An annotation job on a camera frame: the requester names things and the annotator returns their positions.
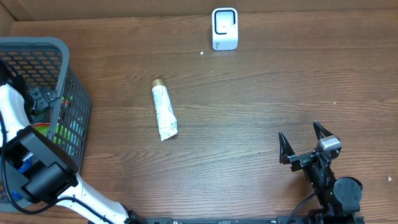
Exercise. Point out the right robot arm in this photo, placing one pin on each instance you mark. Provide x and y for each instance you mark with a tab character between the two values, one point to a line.
339	198

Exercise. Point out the green snack bag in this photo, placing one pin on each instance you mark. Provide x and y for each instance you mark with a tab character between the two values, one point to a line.
64	126

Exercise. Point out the blue snack packet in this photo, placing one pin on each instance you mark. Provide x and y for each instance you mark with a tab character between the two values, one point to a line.
27	163

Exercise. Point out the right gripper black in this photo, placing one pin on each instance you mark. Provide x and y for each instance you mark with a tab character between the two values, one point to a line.
286	155

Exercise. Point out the white barcode scanner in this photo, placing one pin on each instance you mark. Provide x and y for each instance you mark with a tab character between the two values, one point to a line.
224	28

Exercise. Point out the grey plastic shopping basket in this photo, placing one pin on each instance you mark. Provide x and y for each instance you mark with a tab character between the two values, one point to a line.
45	57

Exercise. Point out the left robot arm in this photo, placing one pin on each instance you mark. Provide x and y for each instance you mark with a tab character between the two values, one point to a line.
36	174

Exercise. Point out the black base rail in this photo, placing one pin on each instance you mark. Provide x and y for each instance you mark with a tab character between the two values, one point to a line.
248	221

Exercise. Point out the white tube with gold cap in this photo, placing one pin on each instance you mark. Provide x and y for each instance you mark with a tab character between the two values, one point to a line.
166	120

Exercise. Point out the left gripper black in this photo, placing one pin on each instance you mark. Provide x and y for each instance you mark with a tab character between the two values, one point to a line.
42	99

